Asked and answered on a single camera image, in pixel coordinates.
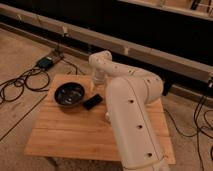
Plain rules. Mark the black eraser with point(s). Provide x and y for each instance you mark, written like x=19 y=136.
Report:
x=93 y=101

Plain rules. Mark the black bowl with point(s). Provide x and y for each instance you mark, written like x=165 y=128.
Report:
x=69 y=94

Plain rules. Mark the white carton box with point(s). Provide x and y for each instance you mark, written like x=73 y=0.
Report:
x=107 y=117

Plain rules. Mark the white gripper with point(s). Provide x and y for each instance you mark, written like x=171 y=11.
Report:
x=98 y=79

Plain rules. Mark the long wooden beam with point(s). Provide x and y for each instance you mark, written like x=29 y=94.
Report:
x=177 y=64

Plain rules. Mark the black power adapter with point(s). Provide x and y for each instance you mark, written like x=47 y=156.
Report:
x=45 y=63

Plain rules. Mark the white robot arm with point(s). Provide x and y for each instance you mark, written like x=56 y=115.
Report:
x=127 y=93

